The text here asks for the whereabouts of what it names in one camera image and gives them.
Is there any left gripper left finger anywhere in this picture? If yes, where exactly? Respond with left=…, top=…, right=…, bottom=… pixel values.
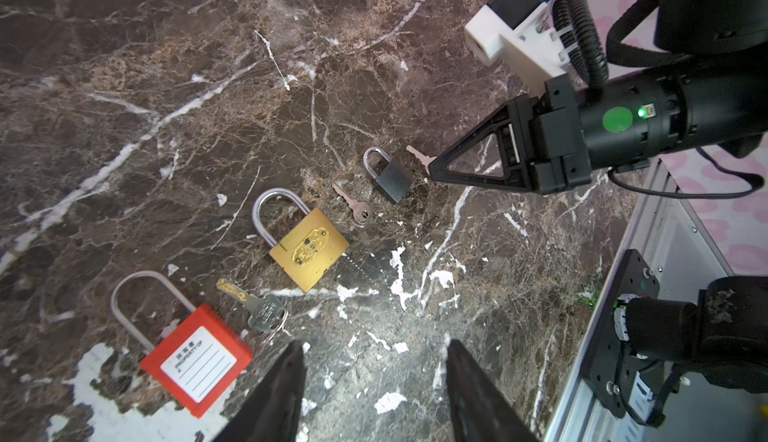
left=214, top=341, right=306, bottom=442

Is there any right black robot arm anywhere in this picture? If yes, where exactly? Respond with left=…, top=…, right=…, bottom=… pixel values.
left=429, top=0, right=767, bottom=394

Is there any small brass key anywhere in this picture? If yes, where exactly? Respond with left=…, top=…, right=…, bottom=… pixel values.
left=332, top=182, right=372, bottom=227

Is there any red padlock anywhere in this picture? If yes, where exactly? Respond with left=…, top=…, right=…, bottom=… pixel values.
left=110, top=271, right=253, bottom=419

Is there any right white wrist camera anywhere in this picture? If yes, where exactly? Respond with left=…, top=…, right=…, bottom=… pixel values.
left=464, top=0, right=570, bottom=97

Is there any small grey metal piece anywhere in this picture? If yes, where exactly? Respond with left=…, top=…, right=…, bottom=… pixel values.
left=362, top=147, right=414, bottom=204

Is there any brass padlock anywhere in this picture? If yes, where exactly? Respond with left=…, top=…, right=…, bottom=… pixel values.
left=251, top=188, right=349, bottom=293

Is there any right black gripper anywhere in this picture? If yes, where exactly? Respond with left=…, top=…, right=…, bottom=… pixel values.
left=429, top=75, right=592, bottom=195

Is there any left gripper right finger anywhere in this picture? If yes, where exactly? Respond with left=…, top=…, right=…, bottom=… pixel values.
left=446, top=339, right=537, bottom=442

